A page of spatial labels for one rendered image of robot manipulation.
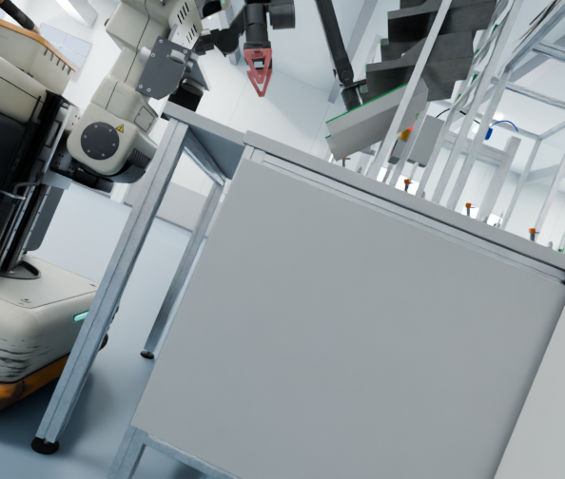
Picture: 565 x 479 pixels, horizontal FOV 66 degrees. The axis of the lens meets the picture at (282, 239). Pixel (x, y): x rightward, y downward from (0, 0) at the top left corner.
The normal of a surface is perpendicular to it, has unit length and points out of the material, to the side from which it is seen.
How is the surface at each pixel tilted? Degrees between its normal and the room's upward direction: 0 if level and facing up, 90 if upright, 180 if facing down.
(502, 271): 90
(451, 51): 90
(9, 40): 92
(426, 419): 90
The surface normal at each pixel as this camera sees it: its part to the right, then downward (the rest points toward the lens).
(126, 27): 0.02, 0.00
